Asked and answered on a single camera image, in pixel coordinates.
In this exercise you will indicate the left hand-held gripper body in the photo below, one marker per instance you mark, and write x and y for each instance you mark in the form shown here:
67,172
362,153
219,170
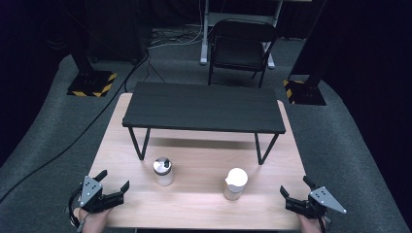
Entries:
91,192

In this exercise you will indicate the glass jar white lid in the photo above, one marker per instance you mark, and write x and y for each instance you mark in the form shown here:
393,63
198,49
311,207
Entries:
235,183

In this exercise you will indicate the black folding chair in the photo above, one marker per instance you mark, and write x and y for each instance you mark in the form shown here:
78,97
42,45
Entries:
239,51

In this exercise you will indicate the white desk frame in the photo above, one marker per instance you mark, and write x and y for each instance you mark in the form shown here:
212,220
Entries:
204,45

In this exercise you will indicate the person's right hand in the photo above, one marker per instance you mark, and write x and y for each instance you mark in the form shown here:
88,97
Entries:
309,224

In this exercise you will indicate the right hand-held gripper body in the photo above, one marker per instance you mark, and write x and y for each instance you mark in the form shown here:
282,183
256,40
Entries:
319,200

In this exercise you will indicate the black shelf with metal legs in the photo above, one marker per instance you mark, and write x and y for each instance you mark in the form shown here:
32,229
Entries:
204,106

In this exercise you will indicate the black stand striped base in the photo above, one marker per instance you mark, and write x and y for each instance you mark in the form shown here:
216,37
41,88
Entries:
306,92
92,82

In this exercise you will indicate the glass shaker jar silver lid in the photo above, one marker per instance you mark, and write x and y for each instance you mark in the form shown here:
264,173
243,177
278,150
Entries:
163,171

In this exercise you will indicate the person's left hand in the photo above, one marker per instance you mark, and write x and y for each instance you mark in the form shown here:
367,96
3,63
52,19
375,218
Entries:
94,221

